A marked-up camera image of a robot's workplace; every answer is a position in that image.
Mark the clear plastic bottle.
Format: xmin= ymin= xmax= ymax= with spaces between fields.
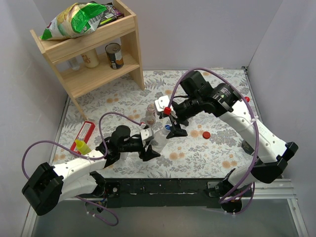
xmin=150 ymin=126 xmax=170 ymax=153

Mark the small glass bottle red rim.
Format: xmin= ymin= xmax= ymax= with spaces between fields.
xmin=145 ymin=104 xmax=156 ymax=126

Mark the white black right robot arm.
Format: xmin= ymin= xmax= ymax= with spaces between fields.
xmin=154 ymin=69 xmax=298 ymax=198

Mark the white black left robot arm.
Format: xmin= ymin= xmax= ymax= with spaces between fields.
xmin=22 ymin=125 xmax=160 ymax=216

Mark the white bottle black cap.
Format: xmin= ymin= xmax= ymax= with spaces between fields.
xmin=120 ymin=152 xmax=129 ymax=160

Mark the yellow cap bottle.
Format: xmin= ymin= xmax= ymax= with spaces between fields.
xmin=75 ymin=139 xmax=91 ymax=155

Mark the red snack box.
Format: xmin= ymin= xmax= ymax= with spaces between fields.
xmin=75 ymin=121 xmax=95 ymax=144

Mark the wooden shelf unit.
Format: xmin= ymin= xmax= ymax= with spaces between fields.
xmin=30 ymin=0 xmax=145 ymax=120

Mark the dark food can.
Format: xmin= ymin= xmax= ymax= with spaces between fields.
xmin=105 ymin=43 xmax=124 ymax=70

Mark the cream jar on shelf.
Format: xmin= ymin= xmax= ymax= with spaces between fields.
xmin=81 ymin=48 xmax=99 ymax=68

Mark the clear glass on shelf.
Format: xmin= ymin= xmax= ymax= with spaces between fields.
xmin=67 ymin=57 xmax=80 ymax=71

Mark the dark purple snack box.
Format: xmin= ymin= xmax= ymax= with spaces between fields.
xmin=98 ymin=3 xmax=124 ymax=27

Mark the green chip bag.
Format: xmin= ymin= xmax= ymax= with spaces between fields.
xmin=40 ymin=2 xmax=107 ymax=40

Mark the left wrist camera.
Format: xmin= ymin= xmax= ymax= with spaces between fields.
xmin=140 ymin=128 xmax=154 ymax=143

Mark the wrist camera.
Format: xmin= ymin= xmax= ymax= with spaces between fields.
xmin=140 ymin=128 xmax=154 ymax=143
xmin=154 ymin=95 xmax=177 ymax=119

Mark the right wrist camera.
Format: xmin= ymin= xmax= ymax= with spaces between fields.
xmin=154 ymin=95 xmax=177 ymax=119

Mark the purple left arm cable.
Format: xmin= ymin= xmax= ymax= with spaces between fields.
xmin=21 ymin=112 xmax=146 ymax=227

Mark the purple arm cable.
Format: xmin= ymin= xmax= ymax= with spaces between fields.
xmin=21 ymin=112 xmax=146 ymax=227
xmin=170 ymin=68 xmax=260 ymax=214

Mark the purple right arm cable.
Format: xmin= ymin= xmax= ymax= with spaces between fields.
xmin=170 ymin=68 xmax=260 ymax=214

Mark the aluminium frame rail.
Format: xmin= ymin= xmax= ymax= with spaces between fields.
xmin=246 ymin=179 xmax=309 ymax=237

